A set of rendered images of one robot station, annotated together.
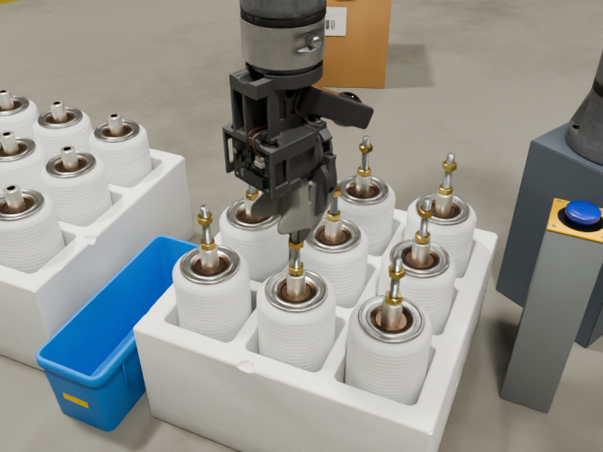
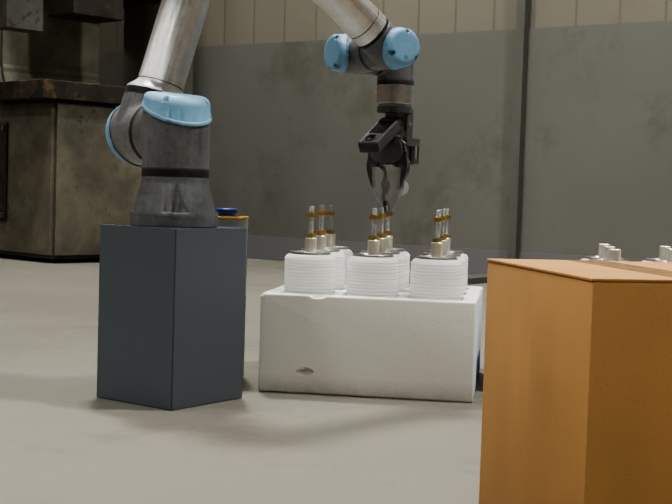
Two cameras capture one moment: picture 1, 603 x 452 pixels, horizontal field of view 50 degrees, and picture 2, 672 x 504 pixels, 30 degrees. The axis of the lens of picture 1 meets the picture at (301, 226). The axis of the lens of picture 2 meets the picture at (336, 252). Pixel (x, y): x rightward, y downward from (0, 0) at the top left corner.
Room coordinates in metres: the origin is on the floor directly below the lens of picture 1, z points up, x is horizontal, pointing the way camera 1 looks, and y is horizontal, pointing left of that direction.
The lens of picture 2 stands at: (3.01, -0.78, 0.37)
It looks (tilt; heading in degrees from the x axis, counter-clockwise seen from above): 3 degrees down; 164
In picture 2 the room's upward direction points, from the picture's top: 2 degrees clockwise
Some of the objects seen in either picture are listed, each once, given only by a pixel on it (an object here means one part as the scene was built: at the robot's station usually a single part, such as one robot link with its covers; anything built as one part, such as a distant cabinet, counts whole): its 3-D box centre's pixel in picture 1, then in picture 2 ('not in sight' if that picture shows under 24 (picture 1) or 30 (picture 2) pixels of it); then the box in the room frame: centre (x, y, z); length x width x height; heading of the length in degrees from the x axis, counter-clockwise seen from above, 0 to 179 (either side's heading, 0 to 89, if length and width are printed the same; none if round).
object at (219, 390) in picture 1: (329, 322); (377, 335); (0.69, -0.04, 0.09); 0.39 x 0.39 x 0.18; 66
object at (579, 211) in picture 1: (581, 215); (226, 213); (0.64, -0.34, 0.32); 0.04 x 0.04 x 0.02
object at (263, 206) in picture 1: (273, 203); (400, 188); (0.58, 0.03, 0.38); 0.06 x 0.03 x 0.09; 135
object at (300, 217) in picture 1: (296, 217); (384, 188); (0.55, 0.00, 0.38); 0.06 x 0.03 x 0.09; 135
